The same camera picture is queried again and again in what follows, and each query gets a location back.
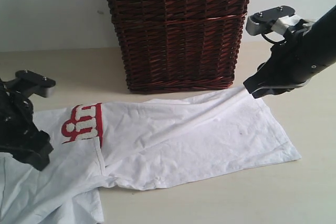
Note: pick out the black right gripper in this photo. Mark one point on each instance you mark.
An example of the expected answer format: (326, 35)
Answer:
(291, 64)

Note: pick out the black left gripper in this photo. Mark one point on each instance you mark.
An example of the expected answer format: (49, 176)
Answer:
(19, 135)

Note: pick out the white t-shirt with red lettering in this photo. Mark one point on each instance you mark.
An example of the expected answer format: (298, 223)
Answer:
(141, 146)

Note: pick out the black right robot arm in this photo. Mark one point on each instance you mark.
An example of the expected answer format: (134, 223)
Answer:
(326, 21)

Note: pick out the dark brown wicker basket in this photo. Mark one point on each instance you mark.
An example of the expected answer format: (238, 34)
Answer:
(178, 45)

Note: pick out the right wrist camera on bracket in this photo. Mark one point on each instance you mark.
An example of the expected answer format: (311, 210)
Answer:
(282, 20)

